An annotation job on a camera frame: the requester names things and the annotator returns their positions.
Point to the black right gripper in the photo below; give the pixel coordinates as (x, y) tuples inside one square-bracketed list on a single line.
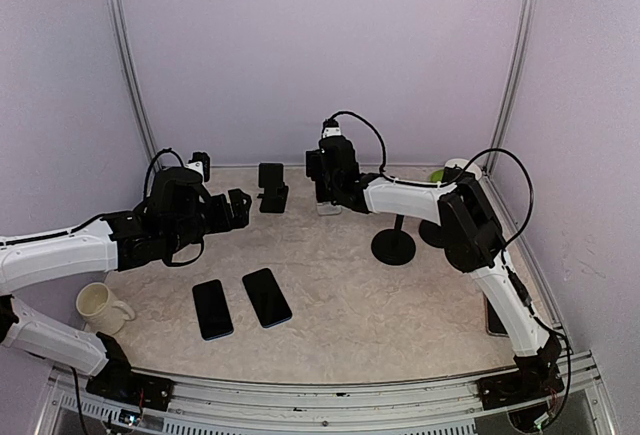
[(313, 168)]

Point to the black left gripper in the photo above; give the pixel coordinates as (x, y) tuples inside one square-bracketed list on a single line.
[(224, 221)]

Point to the black folding phone stand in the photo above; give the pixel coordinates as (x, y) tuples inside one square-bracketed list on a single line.
[(275, 191)]

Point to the white folding phone stand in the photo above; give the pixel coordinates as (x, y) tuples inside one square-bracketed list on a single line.
[(328, 208)]

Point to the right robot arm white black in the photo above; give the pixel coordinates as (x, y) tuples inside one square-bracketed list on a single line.
[(470, 232)]

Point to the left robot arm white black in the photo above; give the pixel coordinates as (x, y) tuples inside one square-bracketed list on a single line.
[(176, 211)]

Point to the black phone blue edge right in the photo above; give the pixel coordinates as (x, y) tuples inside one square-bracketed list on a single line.
[(266, 297)]

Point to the black phone blue edge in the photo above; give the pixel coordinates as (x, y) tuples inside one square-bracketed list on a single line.
[(212, 311), (266, 297)]

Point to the black round-base stand front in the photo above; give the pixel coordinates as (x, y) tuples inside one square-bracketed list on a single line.
[(394, 247)]

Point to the black round-base stand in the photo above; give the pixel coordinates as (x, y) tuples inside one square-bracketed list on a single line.
[(432, 234), (394, 247)]

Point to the black phone blue edge left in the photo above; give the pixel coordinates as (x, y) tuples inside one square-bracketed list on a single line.
[(212, 311)]

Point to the black round-base stand rear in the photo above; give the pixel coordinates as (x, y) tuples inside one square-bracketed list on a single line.
[(432, 234)]

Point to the green bowl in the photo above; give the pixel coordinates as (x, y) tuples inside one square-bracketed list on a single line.
[(437, 175)]

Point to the cream ceramic mug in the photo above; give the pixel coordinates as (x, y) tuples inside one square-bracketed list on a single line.
[(102, 310)]

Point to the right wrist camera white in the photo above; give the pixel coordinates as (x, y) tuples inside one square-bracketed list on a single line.
[(331, 128)]

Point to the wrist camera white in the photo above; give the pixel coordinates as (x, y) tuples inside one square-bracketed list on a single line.
[(331, 128), (200, 163)]

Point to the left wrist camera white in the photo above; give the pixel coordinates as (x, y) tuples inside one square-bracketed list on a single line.
[(200, 163)]

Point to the right aluminium corner post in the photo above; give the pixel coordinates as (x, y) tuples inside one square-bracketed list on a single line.
[(525, 20)]

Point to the aluminium corner post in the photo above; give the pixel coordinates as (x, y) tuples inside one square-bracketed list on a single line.
[(118, 21), (525, 20)]

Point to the left aluminium corner post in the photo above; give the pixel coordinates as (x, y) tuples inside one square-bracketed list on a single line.
[(118, 21)]

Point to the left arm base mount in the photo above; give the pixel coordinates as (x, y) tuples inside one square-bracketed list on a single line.
[(117, 381)]

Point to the aluminium front rail frame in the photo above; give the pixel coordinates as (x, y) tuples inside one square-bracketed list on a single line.
[(447, 404)]

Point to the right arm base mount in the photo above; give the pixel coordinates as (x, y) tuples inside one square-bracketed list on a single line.
[(536, 377)]

